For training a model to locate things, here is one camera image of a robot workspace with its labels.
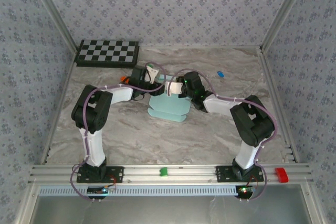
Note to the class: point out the small blue capsule toy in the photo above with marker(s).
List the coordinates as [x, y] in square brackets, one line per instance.
[220, 74]

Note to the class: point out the light blue paper box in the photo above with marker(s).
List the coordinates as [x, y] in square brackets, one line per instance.
[168, 106]

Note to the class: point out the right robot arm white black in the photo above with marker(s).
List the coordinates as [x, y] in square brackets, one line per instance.
[246, 155]

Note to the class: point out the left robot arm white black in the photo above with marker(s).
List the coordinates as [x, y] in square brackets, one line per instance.
[94, 145]

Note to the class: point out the orange toy block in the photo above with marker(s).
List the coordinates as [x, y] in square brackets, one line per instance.
[123, 79]

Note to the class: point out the black grey chessboard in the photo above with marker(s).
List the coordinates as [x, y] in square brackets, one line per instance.
[107, 53]

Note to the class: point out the green block on white base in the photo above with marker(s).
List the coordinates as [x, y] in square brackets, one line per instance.
[163, 172]

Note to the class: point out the red plastic block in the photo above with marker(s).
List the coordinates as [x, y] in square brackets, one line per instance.
[281, 175]

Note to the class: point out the grey metal sheet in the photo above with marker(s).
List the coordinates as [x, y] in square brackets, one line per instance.
[168, 211]

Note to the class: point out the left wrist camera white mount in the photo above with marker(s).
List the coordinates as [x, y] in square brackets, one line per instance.
[152, 73]

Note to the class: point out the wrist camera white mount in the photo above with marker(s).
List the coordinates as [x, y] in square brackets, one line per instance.
[152, 73]
[174, 87]

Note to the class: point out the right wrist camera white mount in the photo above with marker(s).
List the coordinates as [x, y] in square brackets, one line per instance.
[174, 87]

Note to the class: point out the aluminium side rail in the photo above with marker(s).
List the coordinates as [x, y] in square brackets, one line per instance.
[64, 90]
[274, 90]

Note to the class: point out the aluminium front rail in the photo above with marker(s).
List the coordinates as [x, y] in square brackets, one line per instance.
[189, 172]

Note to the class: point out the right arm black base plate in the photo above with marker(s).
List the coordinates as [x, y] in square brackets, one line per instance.
[223, 174]

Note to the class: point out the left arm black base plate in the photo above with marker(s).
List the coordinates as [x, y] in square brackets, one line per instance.
[115, 174]

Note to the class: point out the aluminium corner post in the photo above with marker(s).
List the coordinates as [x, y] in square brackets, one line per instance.
[285, 11]
[55, 11]

